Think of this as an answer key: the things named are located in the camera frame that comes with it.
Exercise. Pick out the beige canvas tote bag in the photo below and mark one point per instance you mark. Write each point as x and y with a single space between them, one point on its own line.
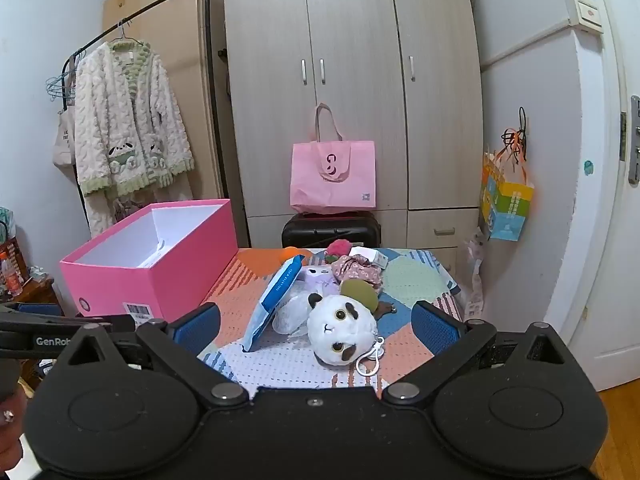
64 145

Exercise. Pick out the pink tote bag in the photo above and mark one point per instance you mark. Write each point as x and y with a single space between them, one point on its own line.
330 180

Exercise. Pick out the blue white wet wipes pack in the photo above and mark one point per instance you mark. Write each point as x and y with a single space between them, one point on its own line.
272 300

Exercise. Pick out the light wood cabinet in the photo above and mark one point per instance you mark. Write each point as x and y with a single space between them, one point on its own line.
170 25

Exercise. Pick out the white light switch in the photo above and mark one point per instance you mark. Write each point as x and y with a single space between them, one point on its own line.
587 12

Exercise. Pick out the pink floral cloth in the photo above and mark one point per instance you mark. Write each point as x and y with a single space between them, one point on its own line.
357 270

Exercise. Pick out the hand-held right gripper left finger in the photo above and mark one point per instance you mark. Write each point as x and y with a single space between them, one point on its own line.
201 324

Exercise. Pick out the red plush strawberry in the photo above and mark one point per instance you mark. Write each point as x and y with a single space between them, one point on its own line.
339 247

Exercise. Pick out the patchwork bed blanket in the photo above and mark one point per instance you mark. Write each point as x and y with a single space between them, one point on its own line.
420 270

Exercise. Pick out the black hard-shell suitcase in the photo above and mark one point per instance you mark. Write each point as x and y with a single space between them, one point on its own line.
320 232

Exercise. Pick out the clear plastic packet strip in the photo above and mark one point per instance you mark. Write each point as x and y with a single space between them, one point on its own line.
475 280

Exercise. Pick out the white door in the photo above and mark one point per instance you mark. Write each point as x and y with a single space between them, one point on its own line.
600 210

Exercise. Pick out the teal round sticker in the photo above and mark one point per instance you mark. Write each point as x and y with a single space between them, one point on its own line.
588 167

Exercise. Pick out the purple plush toy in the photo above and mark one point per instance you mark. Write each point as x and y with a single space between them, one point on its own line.
320 280

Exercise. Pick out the wooden nightstand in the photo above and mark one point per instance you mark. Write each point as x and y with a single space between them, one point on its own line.
40 290

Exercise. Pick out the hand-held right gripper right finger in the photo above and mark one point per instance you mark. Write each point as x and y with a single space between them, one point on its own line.
434 329

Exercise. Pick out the colourful paper gift bag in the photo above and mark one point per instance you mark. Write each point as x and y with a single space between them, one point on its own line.
510 210

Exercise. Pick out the blue clothes hanger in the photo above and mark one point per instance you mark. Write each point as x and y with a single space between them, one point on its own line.
55 87

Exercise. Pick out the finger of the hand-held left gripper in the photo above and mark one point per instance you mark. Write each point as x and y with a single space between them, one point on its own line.
60 322
39 308

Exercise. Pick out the cream fluffy panda robe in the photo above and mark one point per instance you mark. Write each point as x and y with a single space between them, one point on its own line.
130 110

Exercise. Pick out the orange soft ball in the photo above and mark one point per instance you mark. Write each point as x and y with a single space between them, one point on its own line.
296 251

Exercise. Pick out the white tissue pack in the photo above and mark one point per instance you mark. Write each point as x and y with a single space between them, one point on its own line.
372 255

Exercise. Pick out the person's left hand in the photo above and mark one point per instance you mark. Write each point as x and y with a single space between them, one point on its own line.
9 425

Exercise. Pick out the pink cardboard box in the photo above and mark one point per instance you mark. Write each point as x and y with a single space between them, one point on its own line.
150 280

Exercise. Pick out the black clothes rack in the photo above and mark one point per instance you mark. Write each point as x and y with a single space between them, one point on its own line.
209 20

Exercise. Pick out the light wood wardrobe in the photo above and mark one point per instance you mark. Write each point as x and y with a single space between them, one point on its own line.
350 35

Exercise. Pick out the plastic bottle orange label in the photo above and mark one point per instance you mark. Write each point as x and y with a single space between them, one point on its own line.
10 275

